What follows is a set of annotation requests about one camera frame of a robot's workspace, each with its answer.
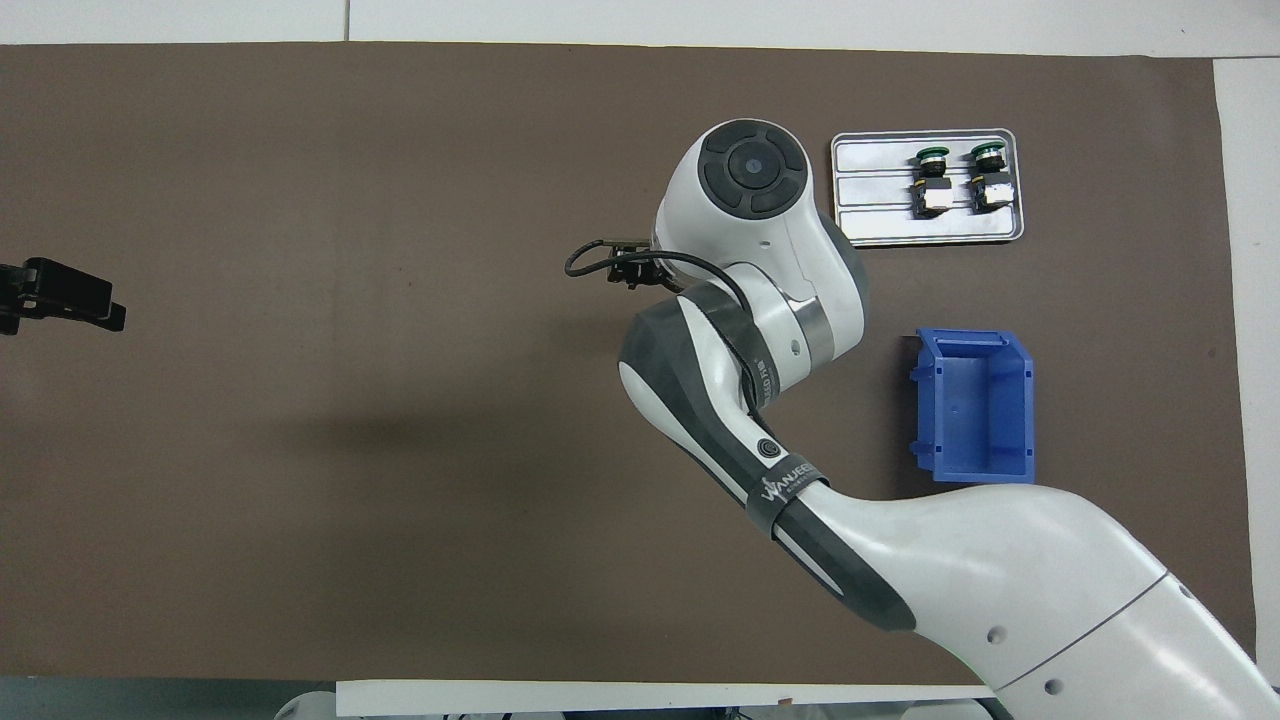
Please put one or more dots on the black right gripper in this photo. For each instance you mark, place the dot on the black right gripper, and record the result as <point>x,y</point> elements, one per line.
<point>652,275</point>

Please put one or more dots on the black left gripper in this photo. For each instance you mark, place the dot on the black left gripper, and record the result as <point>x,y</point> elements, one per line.
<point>12,290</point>

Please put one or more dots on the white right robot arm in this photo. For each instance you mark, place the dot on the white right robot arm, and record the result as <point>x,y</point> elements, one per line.
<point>760,250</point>

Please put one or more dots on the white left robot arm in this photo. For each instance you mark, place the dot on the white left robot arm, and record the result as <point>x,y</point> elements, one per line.
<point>305,705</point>

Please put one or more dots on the brown paper table mat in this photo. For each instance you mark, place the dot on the brown paper table mat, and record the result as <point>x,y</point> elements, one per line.
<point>300,400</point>

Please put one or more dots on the silver metal tray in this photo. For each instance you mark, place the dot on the silver metal tray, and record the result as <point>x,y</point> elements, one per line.
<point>900,232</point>

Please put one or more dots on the blue plastic storage bin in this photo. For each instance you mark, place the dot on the blue plastic storage bin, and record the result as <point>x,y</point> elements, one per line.
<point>985,420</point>

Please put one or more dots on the green push button switch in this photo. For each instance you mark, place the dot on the green push button switch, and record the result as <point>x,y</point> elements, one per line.
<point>990,192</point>
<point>935,198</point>

